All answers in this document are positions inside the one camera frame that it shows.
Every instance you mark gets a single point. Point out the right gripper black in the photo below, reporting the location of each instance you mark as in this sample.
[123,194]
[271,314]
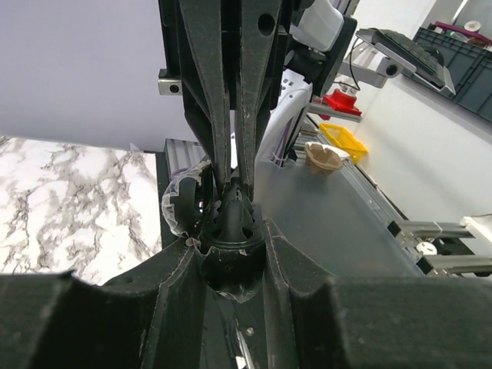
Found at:
[229,56]

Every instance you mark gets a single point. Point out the brown paper cup holder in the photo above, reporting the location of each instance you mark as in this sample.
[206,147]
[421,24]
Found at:
[320,159]

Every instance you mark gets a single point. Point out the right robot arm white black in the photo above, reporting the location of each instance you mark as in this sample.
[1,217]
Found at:
[307,73]

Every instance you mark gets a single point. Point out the red plastic object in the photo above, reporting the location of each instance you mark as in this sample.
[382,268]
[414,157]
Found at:
[342,102]

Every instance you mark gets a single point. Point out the black computer keyboard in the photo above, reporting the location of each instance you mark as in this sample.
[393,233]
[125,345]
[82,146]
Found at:
[427,66]

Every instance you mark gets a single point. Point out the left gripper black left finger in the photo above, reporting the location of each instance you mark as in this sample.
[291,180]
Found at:
[148,317]

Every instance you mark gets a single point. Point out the black earbud charging case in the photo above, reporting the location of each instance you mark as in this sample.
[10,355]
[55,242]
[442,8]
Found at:
[190,208]

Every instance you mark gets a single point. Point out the black earbud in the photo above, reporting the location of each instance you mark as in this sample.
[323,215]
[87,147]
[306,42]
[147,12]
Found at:
[235,218]

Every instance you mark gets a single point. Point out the yellow plastic basket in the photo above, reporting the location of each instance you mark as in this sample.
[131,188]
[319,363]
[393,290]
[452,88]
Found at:
[342,138]

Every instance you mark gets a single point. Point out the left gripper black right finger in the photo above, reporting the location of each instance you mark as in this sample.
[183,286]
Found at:
[316,320]

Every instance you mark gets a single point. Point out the aluminium frame post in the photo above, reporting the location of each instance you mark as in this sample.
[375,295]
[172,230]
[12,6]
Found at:
[439,249]

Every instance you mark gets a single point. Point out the dark grey storage crate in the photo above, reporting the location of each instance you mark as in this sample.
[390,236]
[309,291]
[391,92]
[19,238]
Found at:
[469,67]

